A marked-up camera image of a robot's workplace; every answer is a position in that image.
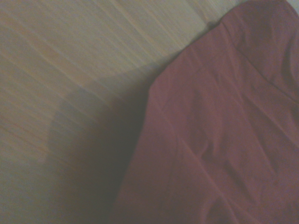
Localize rust red shorts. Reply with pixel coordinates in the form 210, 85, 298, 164
112, 0, 299, 224

